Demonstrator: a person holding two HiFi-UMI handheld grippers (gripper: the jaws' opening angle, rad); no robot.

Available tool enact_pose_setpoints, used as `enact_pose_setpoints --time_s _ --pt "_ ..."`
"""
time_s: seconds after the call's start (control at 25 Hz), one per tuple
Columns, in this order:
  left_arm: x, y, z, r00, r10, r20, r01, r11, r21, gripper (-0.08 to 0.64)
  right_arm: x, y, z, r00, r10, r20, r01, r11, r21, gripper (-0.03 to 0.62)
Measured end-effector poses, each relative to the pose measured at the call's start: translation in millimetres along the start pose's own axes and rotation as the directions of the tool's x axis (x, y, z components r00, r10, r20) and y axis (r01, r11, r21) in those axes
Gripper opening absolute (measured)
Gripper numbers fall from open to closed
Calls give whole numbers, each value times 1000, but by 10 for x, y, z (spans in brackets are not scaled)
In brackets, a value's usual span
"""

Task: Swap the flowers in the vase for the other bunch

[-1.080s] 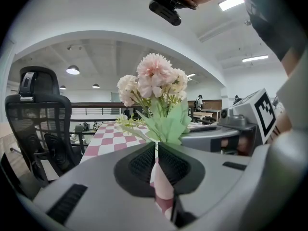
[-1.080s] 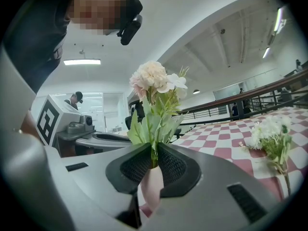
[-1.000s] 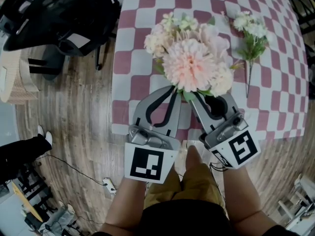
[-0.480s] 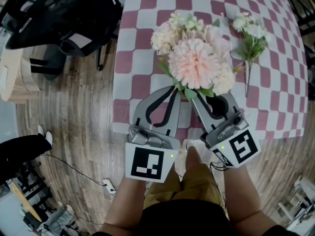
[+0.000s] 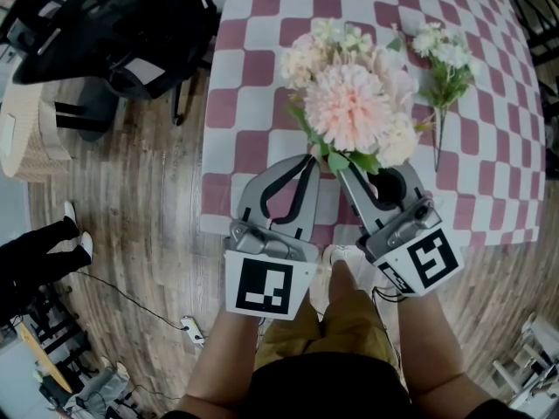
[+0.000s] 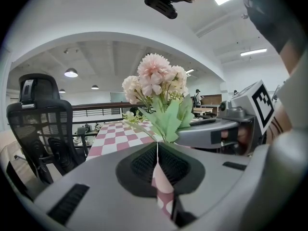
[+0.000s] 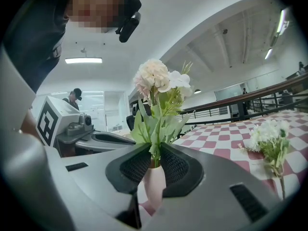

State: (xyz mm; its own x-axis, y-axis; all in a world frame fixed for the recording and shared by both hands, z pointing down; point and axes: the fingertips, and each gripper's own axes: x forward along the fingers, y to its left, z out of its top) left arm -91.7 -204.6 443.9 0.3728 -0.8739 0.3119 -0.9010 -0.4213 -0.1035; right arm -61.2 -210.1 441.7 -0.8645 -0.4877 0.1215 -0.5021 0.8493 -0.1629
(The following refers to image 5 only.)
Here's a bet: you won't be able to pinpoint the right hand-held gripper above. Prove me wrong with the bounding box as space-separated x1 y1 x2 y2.
338 161 466 299

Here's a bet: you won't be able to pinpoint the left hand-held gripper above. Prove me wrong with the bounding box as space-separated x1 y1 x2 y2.
222 154 323 322

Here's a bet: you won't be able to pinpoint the pink artificial flower bouquet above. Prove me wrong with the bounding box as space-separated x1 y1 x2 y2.
279 17 438 176

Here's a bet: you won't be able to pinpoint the small white flower sprig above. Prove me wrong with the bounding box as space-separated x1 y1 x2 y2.
411 22 481 173

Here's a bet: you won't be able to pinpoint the person's right forearm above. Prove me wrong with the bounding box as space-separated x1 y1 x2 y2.
397 292 466 401

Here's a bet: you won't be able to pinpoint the person's left forearm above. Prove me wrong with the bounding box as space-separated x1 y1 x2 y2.
185 310 267 409

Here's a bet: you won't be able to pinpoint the person's right white shoe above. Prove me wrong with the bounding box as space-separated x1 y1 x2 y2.
321 244 363 270

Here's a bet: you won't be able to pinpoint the person's right leg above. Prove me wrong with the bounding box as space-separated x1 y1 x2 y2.
327 259 366 305

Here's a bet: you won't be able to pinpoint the pink white checkered tablecloth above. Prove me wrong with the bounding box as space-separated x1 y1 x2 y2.
199 0 547 248

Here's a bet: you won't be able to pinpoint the person's mustard shorts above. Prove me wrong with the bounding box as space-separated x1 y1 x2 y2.
252 290 401 370

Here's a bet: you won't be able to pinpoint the white power strip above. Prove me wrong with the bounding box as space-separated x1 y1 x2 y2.
181 316 205 344

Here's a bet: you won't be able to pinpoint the person's black shirt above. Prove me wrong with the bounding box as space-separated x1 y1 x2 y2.
163 355 542 419

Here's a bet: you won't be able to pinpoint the dark grey round bin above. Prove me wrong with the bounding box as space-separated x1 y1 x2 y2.
54 76 119 143

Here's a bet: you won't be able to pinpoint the wooden topped black railing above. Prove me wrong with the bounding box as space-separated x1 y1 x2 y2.
488 0 559 67

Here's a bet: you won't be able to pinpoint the black office chair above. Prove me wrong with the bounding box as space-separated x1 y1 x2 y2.
0 0 219 126

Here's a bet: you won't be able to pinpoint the beige cloth covered table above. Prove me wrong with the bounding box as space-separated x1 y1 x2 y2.
0 80 73 185

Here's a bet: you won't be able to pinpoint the black equipment stand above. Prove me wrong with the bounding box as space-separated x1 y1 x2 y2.
0 285 95 379

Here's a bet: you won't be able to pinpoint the round yellow table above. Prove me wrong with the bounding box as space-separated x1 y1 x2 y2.
19 323 73 395

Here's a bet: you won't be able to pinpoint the black wrist cord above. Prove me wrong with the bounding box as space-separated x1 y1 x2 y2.
371 285 405 305

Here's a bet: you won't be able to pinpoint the black floor cable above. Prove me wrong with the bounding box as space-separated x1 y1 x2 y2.
73 271 189 329

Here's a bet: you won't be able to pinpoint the white metal frame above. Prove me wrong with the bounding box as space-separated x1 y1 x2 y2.
493 312 559 409

